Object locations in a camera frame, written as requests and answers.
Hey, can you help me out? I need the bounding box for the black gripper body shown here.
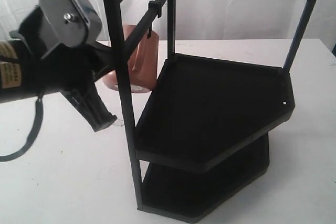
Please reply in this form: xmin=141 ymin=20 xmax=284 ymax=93
xmin=1 ymin=6 xmax=103 ymax=103

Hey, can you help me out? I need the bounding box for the pink ceramic mug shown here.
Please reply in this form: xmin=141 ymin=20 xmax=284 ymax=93
xmin=102 ymin=24 xmax=161 ymax=94

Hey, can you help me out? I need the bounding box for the clear tape piece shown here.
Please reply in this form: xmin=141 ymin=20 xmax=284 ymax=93
xmin=112 ymin=119 xmax=124 ymax=127

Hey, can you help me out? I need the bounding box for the black metal hook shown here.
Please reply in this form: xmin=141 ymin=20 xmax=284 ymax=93
xmin=147 ymin=25 xmax=152 ymax=39

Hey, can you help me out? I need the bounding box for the white backdrop curtain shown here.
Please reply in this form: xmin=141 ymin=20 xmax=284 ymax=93
xmin=1 ymin=0 xmax=335 ymax=49

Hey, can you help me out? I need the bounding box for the black two-tier corner rack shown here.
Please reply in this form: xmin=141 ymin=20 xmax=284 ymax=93
xmin=103 ymin=0 xmax=317 ymax=223

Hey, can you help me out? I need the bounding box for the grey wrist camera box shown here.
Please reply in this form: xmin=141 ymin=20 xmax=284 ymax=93
xmin=38 ymin=0 xmax=102 ymax=58

